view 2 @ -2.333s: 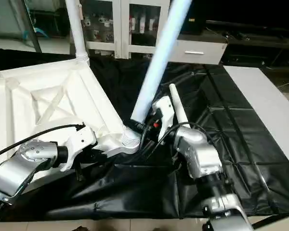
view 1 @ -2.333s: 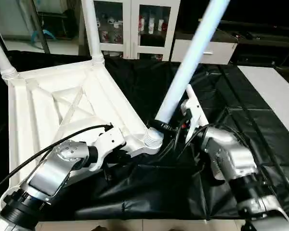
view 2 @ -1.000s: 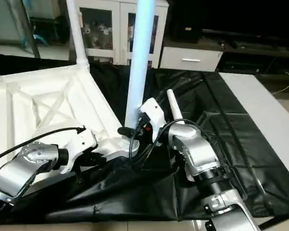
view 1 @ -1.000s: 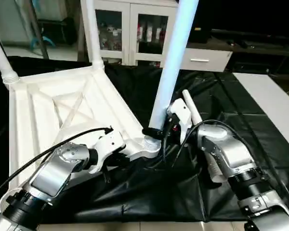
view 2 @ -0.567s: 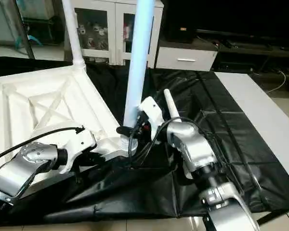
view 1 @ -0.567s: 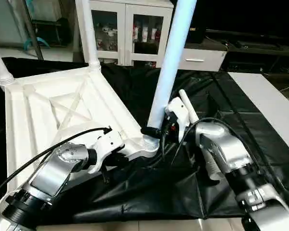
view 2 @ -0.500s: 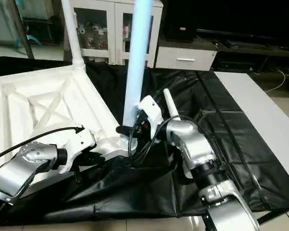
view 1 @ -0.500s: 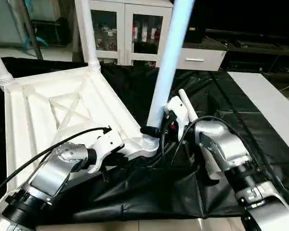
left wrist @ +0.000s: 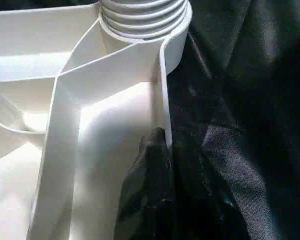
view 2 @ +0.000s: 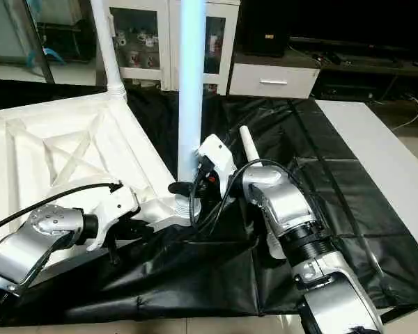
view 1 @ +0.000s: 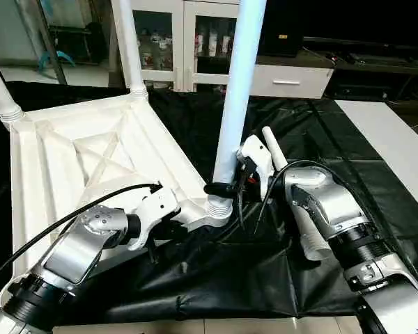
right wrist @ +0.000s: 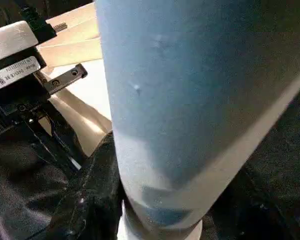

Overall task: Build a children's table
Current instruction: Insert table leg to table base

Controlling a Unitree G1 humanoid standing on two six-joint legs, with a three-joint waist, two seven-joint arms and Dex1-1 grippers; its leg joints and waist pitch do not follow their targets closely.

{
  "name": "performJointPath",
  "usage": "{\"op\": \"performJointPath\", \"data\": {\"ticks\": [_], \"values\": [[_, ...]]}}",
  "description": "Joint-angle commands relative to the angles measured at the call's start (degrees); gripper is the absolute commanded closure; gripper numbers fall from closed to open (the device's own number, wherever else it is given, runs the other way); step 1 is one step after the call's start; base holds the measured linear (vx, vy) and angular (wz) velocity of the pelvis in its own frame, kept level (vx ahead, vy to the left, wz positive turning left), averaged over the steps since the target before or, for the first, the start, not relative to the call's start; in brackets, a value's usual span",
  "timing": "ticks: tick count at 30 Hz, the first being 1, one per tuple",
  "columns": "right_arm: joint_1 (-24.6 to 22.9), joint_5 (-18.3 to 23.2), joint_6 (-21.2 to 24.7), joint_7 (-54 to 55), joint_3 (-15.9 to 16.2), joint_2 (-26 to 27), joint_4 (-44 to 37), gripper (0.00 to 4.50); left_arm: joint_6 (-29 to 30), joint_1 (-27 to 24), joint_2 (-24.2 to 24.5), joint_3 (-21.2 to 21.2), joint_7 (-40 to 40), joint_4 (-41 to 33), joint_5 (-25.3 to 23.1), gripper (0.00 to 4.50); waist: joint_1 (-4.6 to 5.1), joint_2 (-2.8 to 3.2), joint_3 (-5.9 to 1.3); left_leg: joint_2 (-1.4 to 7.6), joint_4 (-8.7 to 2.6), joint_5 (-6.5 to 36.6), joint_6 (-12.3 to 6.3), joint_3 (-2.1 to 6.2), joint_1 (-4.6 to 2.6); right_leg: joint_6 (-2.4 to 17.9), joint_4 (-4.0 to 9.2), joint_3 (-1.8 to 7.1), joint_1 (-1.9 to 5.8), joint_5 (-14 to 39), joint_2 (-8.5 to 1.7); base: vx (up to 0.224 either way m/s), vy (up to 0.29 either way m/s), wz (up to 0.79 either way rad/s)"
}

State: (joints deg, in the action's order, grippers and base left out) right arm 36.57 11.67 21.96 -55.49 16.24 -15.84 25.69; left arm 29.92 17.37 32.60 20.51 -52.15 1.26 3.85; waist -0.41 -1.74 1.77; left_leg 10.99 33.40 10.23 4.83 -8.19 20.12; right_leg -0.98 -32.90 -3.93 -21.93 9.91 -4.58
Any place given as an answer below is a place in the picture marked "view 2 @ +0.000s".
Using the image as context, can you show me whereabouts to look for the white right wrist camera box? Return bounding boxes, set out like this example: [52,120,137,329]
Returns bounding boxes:
[197,134,238,201]

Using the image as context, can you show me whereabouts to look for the white glass-door cabinet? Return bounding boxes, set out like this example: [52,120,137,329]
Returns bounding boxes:
[101,0,242,95]

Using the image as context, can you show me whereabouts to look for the white plastic table leg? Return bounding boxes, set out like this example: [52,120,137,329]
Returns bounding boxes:
[174,0,210,213]
[238,125,288,261]
[90,0,129,100]

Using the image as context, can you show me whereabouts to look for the black work mat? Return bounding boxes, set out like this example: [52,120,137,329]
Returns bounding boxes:
[0,78,418,326]

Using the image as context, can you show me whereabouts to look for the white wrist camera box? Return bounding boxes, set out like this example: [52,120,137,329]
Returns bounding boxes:
[87,182,141,251]
[197,134,238,201]

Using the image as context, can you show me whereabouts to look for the dark wooden TV bench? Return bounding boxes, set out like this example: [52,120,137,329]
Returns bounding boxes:
[312,35,418,102]

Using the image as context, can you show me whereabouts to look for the blue metal stand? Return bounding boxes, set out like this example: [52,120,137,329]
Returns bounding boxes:
[26,43,68,69]

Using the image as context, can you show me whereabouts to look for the black box with yellow label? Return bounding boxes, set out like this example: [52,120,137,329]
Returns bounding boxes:
[245,0,291,58]

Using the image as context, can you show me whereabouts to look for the white drawer unit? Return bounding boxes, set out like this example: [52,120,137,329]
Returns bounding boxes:
[228,61,321,100]

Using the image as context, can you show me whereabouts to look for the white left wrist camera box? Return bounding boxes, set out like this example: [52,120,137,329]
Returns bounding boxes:
[87,182,141,251]

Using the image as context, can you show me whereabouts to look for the white plastic table top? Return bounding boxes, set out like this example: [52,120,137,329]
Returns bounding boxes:
[0,89,201,271]

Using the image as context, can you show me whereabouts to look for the black television screen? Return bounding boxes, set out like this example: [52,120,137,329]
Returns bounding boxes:
[287,0,418,48]

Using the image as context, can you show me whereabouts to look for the white flat panel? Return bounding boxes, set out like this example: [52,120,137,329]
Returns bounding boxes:
[313,100,418,264]

